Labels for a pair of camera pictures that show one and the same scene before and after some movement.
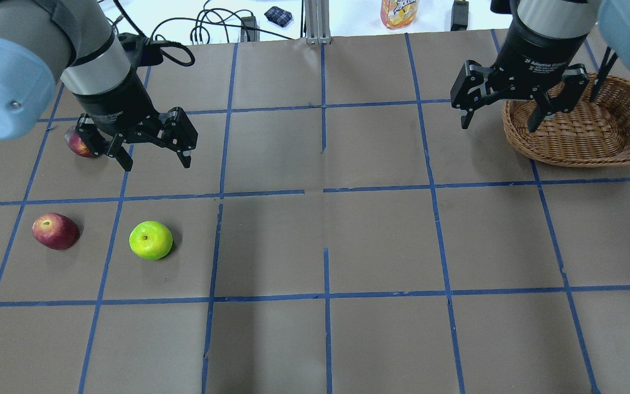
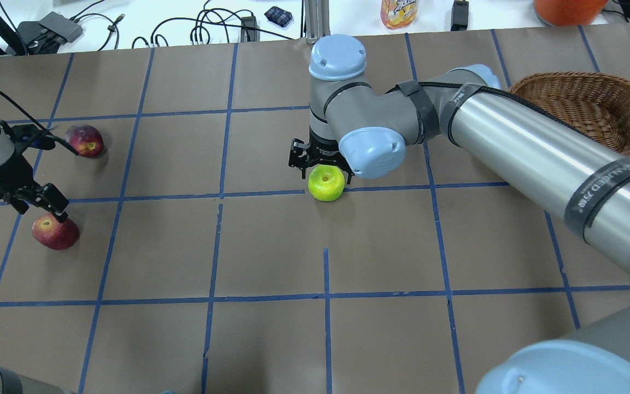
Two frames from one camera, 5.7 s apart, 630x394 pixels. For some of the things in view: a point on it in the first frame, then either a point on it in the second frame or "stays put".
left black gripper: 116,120 → 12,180
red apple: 56,231 stays put
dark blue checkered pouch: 279,16 stays put
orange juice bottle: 397,13 stays put
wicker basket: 624,123 stays put
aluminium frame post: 317,22 stays put
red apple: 76,144 stays put
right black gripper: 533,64 → 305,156
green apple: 151,240 → 326,183
